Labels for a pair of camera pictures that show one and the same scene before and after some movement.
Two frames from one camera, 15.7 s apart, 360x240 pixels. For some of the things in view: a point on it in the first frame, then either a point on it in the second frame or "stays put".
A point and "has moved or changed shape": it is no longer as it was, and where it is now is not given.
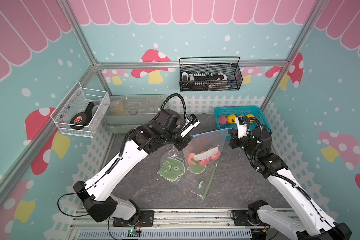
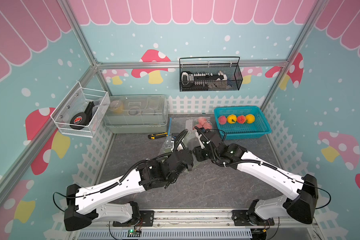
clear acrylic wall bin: x=81 y=112 stays put
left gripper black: x=184 y=140 -> x=191 y=165
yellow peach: x=231 y=118 stays put
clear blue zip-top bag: x=205 y=148 has moved or changed shape
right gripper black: x=234 y=136 -> x=197 y=153
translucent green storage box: x=124 y=114 stays put
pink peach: x=191 y=155 has moved or changed shape
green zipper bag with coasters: x=173 y=166 has moved or changed shape
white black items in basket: x=205 y=81 stays put
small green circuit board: x=133 y=233 stays put
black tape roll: x=79 y=120 stays put
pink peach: x=216 y=156 has moved or changed shape
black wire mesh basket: x=209 y=74 stays put
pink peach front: x=222 y=120 stays put
